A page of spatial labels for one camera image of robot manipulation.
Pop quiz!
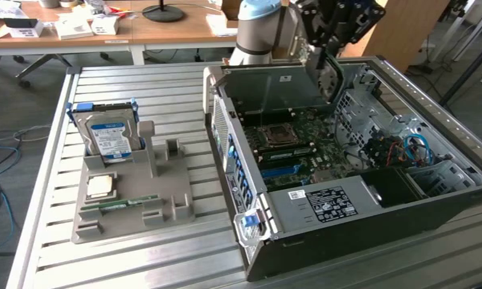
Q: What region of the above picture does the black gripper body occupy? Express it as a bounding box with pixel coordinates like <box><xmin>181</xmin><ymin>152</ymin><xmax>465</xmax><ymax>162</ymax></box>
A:
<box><xmin>324</xmin><ymin>0</ymin><xmax>361</xmax><ymax>34</ymax></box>

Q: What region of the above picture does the black graphics card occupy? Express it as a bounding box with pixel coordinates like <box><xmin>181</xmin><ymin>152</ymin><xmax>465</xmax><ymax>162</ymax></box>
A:
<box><xmin>288</xmin><ymin>36</ymin><xmax>346</xmax><ymax>105</ymax></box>

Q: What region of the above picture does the wooden cabinet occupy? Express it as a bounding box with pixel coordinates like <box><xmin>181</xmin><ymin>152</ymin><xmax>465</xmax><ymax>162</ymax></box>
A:
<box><xmin>341</xmin><ymin>0</ymin><xmax>453</xmax><ymax>73</ymax></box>

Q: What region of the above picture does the brown cardboard box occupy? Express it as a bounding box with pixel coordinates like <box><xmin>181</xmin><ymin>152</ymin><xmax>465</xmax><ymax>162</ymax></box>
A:
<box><xmin>221</xmin><ymin>0</ymin><xmax>242</xmax><ymax>20</ymax></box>

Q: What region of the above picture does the white paper stack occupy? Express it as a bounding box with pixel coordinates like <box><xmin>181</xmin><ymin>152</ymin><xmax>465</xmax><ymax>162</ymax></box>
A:
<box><xmin>206</xmin><ymin>13</ymin><xmax>239</xmax><ymax>37</ymax></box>

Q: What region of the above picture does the wooden desk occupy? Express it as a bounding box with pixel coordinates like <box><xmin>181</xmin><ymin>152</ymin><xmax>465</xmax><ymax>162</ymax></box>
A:
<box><xmin>131</xmin><ymin>0</ymin><xmax>353</xmax><ymax>66</ymax></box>
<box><xmin>0</xmin><ymin>0</ymin><xmax>146</xmax><ymax>66</ymax></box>

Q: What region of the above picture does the silver perforated drive cage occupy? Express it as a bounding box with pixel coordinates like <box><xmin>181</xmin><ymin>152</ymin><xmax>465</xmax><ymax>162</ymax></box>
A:
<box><xmin>333</xmin><ymin>89</ymin><xmax>390</xmax><ymax>157</ymax></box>

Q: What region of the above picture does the black monitor stand base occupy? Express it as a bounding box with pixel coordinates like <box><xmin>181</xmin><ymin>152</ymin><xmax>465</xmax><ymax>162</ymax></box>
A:
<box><xmin>142</xmin><ymin>0</ymin><xmax>186</xmax><ymax>23</ymax></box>

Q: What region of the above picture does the CPU socket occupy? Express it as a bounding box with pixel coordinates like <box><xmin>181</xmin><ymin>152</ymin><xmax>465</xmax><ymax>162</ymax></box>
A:
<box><xmin>261</xmin><ymin>123</ymin><xmax>297</xmax><ymax>147</ymax></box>

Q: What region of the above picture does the green RAM stick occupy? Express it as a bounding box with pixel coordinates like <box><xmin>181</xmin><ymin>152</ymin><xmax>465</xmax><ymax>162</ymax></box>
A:
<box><xmin>82</xmin><ymin>194</ymin><xmax>161</xmax><ymax>211</ymax></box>
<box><xmin>261</xmin><ymin>147</ymin><xmax>313</xmax><ymax>160</ymax></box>

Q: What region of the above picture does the green motherboard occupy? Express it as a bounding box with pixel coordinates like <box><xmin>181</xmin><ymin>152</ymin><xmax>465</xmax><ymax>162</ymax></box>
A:
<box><xmin>241</xmin><ymin>108</ymin><xmax>370</xmax><ymax>192</ymax></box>

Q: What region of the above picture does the blue expansion slot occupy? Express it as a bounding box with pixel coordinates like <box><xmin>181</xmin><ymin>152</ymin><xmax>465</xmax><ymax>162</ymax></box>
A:
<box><xmin>261</xmin><ymin>164</ymin><xmax>302</xmax><ymax>178</ymax></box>

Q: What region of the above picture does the white box with label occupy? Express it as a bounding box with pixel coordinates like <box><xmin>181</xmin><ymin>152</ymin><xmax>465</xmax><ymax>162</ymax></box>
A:
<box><xmin>91</xmin><ymin>14</ymin><xmax>120</xmax><ymax>36</ymax></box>

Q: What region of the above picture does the silver disk bay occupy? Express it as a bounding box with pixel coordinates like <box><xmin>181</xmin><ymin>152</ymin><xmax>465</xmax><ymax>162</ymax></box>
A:
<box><xmin>405</xmin><ymin>159</ymin><xmax>481</xmax><ymax>196</ymax></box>

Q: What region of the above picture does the open white box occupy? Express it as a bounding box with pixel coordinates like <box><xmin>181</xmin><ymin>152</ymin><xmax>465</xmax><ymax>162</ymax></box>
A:
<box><xmin>55</xmin><ymin>13</ymin><xmax>94</xmax><ymax>40</ymax></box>

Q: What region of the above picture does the grey power supply unit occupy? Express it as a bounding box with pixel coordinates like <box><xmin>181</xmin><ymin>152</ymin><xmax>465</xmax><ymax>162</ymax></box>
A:
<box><xmin>259</xmin><ymin>176</ymin><xmax>384</xmax><ymax>235</ymax></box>

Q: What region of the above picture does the hard disk with blue carrier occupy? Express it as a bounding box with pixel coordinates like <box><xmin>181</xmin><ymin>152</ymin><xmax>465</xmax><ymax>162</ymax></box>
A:
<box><xmin>66</xmin><ymin>98</ymin><xmax>146</xmax><ymax>165</ymax></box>

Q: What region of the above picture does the grey plastic parts rack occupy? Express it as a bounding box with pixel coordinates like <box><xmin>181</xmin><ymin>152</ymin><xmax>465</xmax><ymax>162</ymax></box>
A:
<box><xmin>71</xmin><ymin>120</ymin><xmax>198</xmax><ymax>246</ymax></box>

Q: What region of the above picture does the grey desk leg with caster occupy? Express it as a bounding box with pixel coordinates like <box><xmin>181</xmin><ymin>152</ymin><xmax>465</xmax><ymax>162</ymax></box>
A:
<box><xmin>15</xmin><ymin>53</ymin><xmax>74</xmax><ymax>88</ymax></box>

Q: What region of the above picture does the white box with black lid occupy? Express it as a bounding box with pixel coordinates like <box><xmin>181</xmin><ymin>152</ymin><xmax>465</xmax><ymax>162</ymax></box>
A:
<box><xmin>3</xmin><ymin>17</ymin><xmax>46</xmax><ymax>39</ymax></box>

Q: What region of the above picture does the open black PC case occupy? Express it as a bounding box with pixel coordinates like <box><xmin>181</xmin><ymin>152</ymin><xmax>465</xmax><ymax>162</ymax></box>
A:
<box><xmin>203</xmin><ymin>55</ymin><xmax>482</xmax><ymax>282</ymax></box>

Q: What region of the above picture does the beige CPU chip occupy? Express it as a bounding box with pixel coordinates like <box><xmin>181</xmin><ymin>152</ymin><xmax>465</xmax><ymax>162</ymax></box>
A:
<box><xmin>86</xmin><ymin>176</ymin><xmax>116</xmax><ymax>200</ymax></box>

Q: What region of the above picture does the clear plastic bag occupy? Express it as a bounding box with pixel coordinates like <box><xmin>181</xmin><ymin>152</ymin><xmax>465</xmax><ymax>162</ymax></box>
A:
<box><xmin>0</xmin><ymin>0</ymin><xmax>30</xmax><ymax>19</ymax></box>

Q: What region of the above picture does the white table frame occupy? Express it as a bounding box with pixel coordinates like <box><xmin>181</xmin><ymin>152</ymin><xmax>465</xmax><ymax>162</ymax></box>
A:
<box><xmin>429</xmin><ymin>0</ymin><xmax>482</xmax><ymax>85</ymax></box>

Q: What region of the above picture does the black metal post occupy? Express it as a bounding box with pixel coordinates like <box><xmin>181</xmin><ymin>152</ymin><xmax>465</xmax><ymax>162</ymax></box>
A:
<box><xmin>440</xmin><ymin>30</ymin><xmax>482</xmax><ymax>106</ymax></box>

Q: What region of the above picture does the red wire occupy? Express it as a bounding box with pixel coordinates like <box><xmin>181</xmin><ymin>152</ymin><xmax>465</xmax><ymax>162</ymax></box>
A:
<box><xmin>389</xmin><ymin>141</ymin><xmax>410</xmax><ymax>165</ymax></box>

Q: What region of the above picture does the blue wire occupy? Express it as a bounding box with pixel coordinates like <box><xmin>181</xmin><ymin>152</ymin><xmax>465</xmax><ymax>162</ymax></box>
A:
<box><xmin>404</xmin><ymin>134</ymin><xmax>436</xmax><ymax>165</ymax></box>

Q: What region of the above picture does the black fan duct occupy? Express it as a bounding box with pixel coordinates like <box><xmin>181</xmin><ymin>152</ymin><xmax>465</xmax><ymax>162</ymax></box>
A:
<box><xmin>361</xmin><ymin>167</ymin><xmax>429</xmax><ymax>209</ymax></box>

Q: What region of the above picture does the white floor cable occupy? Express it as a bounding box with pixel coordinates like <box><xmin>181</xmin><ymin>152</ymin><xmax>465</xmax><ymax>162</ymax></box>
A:
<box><xmin>0</xmin><ymin>125</ymin><xmax>52</xmax><ymax>143</ymax></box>

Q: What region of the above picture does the blue floor cable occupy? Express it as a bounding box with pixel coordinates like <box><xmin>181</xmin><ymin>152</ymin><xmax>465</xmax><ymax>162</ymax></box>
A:
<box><xmin>0</xmin><ymin>132</ymin><xmax>23</xmax><ymax>258</ymax></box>

